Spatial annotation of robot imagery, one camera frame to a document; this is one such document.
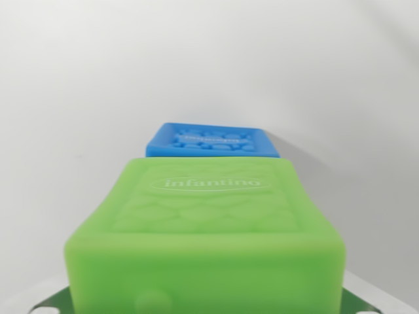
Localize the green soft toy cube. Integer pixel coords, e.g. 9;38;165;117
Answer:
63;156;348;314

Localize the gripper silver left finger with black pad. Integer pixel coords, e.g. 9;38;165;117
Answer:
0;270;77;314

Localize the blue soft toy cube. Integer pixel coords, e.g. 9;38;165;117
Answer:
145;122;282;159

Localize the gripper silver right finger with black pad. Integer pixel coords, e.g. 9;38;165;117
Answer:
333;270;419;314

